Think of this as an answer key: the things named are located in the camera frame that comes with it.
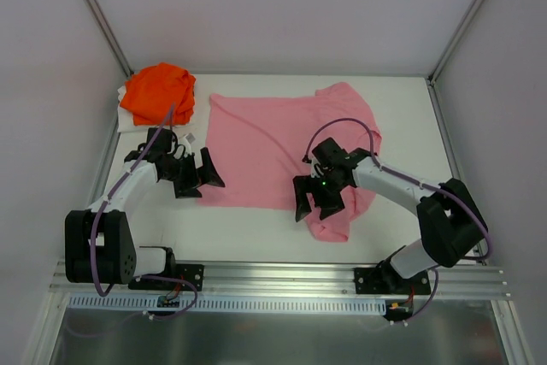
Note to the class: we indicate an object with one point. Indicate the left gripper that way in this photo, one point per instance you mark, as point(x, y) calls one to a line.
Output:
point(191, 177)

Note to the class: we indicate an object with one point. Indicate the right aluminium corner post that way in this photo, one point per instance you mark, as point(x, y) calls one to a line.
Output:
point(461, 29)

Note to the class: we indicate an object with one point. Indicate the right aluminium side rail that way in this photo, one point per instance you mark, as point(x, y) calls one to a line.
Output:
point(481, 247)

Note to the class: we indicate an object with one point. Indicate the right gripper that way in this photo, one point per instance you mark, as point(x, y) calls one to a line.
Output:
point(316, 196)

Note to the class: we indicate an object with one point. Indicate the white t shirt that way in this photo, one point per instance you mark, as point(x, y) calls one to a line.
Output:
point(125, 118)

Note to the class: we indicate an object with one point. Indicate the pink t shirt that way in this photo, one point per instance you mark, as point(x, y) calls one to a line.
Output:
point(257, 144)

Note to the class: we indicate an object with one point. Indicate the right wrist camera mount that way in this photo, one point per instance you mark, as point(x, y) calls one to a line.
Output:
point(318, 170)

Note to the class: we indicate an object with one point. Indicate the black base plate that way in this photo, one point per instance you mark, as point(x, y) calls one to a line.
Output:
point(373, 281)
point(180, 274)

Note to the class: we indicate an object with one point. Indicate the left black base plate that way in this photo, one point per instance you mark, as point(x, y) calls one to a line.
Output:
point(180, 274)

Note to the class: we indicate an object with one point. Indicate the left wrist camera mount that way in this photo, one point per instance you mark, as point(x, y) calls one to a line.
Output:
point(184, 145)

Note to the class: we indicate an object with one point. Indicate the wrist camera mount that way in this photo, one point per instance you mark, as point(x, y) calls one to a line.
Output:
point(184, 145)
point(318, 170)

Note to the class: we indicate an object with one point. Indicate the left aluminium corner post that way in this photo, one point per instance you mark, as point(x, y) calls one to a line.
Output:
point(106, 30)

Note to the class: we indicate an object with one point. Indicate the aluminium front rail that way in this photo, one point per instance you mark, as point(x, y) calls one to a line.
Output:
point(277, 279)

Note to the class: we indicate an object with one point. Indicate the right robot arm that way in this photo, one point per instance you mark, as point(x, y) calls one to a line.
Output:
point(449, 221)

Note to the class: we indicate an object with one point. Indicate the white slotted cable duct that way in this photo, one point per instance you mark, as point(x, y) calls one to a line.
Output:
point(298, 305)

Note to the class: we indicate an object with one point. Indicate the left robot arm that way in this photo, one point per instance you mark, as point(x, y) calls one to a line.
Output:
point(99, 247)

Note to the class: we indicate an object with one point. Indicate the aluminium corner post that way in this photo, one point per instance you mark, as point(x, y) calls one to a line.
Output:
point(106, 30)
point(461, 29)

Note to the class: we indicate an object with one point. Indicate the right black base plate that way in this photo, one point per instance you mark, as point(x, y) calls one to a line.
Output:
point(373, 281)

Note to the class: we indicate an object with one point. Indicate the orange t shirt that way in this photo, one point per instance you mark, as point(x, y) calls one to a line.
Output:
point(153, 91)

